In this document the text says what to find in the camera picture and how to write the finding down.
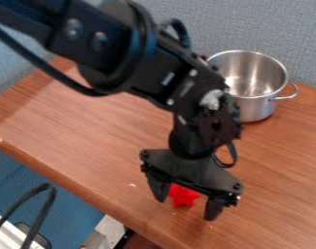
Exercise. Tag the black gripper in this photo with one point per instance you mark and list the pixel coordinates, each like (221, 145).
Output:
(200, 175)

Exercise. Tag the red star-shaped bar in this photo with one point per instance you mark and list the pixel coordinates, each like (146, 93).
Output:
(182, 196)

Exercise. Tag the metal pot with handles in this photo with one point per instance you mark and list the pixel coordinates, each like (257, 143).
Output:
(258, 82)

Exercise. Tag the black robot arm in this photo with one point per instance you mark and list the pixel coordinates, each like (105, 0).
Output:
(109, 49)

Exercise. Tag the white ribbed object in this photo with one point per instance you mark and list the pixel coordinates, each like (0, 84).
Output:
(12, 238)

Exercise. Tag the white box under table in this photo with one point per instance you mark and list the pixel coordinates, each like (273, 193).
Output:
(106, 234)

